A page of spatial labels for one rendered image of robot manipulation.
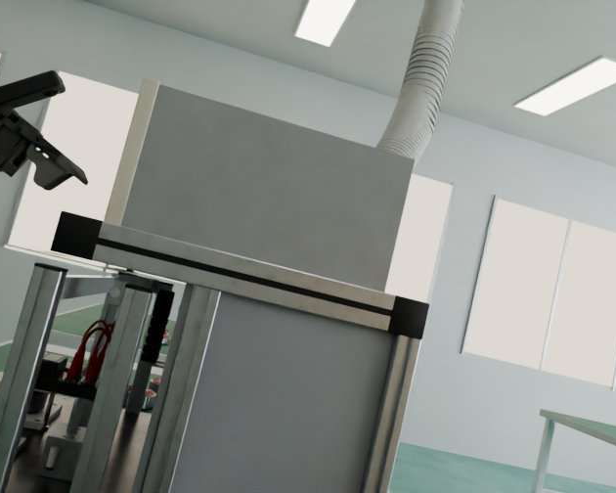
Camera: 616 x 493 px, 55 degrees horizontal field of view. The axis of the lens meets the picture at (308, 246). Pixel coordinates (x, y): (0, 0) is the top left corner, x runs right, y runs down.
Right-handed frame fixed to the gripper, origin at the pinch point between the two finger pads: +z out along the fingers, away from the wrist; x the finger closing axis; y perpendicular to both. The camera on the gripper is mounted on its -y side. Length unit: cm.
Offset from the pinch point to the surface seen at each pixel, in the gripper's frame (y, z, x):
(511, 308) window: -173, 290, -468
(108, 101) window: -74, -142, -468
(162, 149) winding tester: -8.9, 8.9, 14.3
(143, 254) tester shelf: 3.2, 16.9, 25.4
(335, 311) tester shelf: -5.5, 38.3, 25.5
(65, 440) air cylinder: 29.7, 23.3, 7.4
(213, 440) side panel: 14.8, 36.4, 24.2
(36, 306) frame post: 15.0, 11.4, 23.3
